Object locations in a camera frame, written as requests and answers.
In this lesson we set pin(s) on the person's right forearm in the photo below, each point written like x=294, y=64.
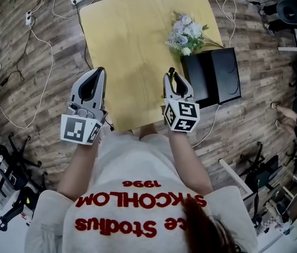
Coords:
x=188, y=162

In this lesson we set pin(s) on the black office chair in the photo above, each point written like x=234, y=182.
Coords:
x=264, y=173
x=14, y=175

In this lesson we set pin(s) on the black box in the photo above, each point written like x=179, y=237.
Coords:
x=222, y=72

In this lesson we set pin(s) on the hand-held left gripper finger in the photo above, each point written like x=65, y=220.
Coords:
x=101, y=91
x=74, y=93

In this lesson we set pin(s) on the small white power strip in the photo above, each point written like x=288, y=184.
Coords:
x=29, y=17

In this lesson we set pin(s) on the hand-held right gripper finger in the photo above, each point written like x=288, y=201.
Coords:
x=167, y=88
x=188, y=88

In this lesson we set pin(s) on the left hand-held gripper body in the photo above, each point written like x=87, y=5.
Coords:
x=73, y=128

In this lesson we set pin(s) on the person's left forearm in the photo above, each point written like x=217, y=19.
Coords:
x=77, y=170

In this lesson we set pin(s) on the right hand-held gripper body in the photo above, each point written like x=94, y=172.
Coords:
x=182, y=117

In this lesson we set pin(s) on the white desk frame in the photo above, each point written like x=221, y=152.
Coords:
x=232, y=174

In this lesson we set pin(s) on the pale artificial flower bouquet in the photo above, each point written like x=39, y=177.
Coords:
x=188, y=33

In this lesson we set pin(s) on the white shirt with red print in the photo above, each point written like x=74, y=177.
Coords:
x=138, y=167

